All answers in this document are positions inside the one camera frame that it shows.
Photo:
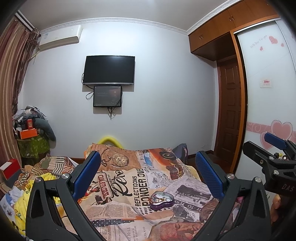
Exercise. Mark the wooden overhead cabinet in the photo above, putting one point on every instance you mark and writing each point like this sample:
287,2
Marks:
213,40

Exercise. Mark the yellow cartoon blanket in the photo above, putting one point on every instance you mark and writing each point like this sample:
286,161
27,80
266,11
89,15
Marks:
20,207

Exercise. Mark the green patterned bag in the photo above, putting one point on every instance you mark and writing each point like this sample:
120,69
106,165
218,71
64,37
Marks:
32,147

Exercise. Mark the striped patchwork pillow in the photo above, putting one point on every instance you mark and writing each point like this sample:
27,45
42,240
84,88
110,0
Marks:
54,165

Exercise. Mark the striped brown curtain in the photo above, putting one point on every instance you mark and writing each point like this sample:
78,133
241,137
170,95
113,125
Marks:
17,46

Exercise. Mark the dark grey pillow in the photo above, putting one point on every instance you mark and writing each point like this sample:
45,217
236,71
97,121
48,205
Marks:
45,126

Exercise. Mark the white wardrobe sliding door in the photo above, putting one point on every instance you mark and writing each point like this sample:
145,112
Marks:
268,52

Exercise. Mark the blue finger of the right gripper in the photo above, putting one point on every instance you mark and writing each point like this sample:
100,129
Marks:
275,141

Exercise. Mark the yellow pillow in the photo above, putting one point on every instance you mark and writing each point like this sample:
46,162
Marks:
112,140

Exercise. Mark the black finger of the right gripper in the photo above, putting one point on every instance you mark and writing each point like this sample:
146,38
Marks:
268,162

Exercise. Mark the small black wall monitor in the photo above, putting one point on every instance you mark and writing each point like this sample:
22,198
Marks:
107,96

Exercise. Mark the large black wall television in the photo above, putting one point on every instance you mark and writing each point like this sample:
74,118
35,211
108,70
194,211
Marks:
109,69

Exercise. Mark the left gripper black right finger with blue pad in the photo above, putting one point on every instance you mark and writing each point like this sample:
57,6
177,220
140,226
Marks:
242,212

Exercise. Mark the red white box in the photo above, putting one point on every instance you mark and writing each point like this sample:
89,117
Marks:
9,168

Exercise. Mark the white wall air conditioner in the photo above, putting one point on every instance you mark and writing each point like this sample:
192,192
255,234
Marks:
60,37

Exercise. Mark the orange box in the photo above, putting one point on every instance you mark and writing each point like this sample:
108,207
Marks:
28,133

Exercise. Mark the brown wooden door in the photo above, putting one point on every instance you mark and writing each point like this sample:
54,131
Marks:
229,109

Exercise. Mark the purple heart-shaped tin box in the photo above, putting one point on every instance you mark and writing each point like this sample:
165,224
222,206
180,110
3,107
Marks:
160,200

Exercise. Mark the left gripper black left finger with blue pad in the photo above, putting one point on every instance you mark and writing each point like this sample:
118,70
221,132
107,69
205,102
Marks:
43,221

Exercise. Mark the newspaper print bed blanket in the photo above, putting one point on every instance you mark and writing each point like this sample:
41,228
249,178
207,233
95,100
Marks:
117,200

